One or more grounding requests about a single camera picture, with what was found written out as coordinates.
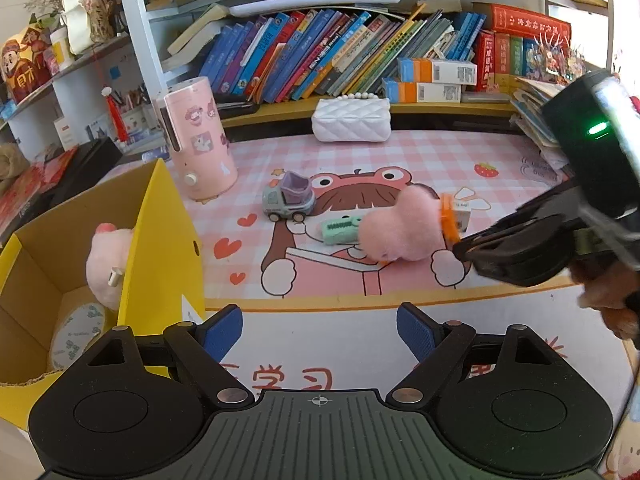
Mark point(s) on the red dictionary lying flat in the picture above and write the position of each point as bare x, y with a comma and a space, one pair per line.
520, 22

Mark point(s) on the white bookshelf frame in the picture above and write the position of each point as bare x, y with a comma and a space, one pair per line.
140, 25

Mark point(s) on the pink cartoon table mat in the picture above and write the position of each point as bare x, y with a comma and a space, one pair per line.
314, 243

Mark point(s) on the pink plush duck toy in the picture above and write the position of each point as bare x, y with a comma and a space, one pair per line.
418, 225

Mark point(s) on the black keyboard piano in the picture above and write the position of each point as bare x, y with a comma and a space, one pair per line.
92, 162

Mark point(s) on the row of leaning books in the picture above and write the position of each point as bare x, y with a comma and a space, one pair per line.
331, 52

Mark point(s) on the fortune god figure decoration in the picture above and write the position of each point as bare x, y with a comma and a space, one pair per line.
23, 67

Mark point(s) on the person's right hand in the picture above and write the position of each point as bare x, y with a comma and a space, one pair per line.
606, 293

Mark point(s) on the yellow cardboard box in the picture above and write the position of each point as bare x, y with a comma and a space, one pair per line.
163, 281

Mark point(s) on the white jar yellow label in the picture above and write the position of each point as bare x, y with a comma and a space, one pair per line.
61, 48

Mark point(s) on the pink plush pig toy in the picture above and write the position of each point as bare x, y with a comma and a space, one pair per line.
106, 263

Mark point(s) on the stack of papers and notebooks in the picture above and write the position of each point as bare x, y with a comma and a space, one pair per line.
527, 97

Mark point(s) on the lower orange blue box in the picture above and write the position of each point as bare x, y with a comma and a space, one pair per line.
398, 92

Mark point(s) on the yellow packing tape roll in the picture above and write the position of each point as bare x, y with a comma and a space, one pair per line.
81, 321

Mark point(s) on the teal crocodile stapler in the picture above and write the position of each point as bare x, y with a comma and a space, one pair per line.
341, 231

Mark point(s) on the upper orange blue box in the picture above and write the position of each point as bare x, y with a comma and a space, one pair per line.
437, 71

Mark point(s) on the orange blue box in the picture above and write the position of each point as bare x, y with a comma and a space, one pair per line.
437, 71
398, 92

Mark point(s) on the red plastic bag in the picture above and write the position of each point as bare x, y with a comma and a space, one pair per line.
29, 185

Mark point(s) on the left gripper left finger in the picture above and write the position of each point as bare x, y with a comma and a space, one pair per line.
139, 406

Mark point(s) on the white quilted purse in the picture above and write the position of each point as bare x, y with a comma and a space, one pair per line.
354, 118

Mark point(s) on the grey purple toy truck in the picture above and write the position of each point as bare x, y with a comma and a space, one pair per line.
289, 197

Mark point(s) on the small white red box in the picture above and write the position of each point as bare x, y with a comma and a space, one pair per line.
462, 217

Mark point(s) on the white pen holder cups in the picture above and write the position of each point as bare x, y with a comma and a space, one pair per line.
139, 118

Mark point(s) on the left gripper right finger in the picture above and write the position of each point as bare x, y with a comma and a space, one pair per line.
499, 405

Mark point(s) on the pink cylindrical humidifier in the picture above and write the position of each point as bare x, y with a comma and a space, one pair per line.
196, 140

